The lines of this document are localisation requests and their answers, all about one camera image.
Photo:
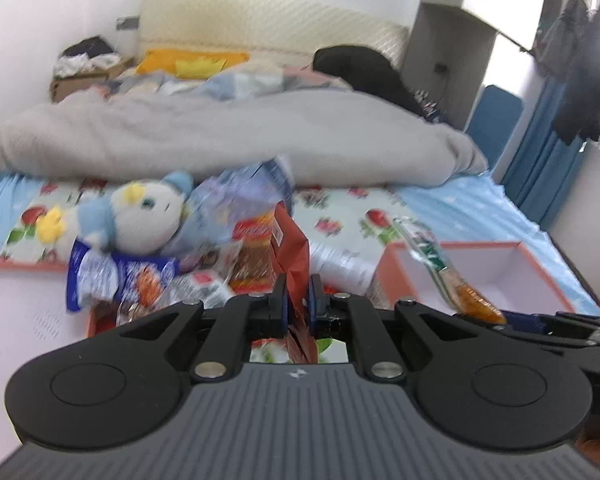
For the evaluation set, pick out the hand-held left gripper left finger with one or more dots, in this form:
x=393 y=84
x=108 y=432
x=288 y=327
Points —
x=281 y=305

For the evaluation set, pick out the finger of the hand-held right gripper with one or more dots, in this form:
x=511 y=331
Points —
x=527 y=322

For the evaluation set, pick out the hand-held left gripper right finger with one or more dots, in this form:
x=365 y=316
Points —
x=312 y=305

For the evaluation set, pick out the clear packet with green label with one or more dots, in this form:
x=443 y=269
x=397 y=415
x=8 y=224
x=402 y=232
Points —
x=475 y=302

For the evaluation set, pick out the orange cardboard box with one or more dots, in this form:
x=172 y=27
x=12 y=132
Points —
x=505 y=270

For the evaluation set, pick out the red-brown foil packet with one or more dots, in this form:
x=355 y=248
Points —
x=292 y=245

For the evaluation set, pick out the blue sausage packet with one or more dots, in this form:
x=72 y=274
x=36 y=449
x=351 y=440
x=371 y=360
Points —
x=95 y=275

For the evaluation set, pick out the small clear red-white packet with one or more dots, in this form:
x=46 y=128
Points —
x=200 y=285

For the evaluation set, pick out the floral mat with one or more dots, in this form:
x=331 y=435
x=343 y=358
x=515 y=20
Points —
x=340 y=210

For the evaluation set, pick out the light blue bed sheet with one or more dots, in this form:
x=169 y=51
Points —
x=480 y=200

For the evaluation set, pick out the white and blue plush toy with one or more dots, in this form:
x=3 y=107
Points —
x=140 y=225

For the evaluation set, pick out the blue curtain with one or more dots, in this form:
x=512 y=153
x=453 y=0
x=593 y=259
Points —
x=540 y=160

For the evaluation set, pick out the grey duvet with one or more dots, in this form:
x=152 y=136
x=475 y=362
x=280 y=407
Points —
x=230 y=130

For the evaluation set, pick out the blue covered chair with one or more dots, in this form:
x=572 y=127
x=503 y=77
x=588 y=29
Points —
x=495 y=120

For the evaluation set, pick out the blue and pink patterned quilt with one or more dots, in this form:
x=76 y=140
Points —
x=250 y=82

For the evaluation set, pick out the group of small bottles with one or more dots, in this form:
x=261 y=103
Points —
x=430 y=107

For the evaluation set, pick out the black cloth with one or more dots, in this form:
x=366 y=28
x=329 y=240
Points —
x=355 y=67

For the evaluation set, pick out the dark hanging jacket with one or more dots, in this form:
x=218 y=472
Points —
x=595 y=75

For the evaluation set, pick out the yellow pillow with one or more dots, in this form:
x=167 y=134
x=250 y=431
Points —
x=165 y=60

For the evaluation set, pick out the cream quilted headboard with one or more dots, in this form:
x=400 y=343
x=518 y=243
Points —
x=260 y=25

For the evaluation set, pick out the grey hanging coat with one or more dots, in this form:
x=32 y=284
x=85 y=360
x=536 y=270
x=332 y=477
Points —
x=560 y=40

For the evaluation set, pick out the brown cardboard box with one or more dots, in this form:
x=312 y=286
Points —
x=67 y=87

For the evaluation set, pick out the pile of clothes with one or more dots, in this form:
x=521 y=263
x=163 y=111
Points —
x=85 y=50

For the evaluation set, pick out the wall outlet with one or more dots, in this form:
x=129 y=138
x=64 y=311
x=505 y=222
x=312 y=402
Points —
x=126 y=23

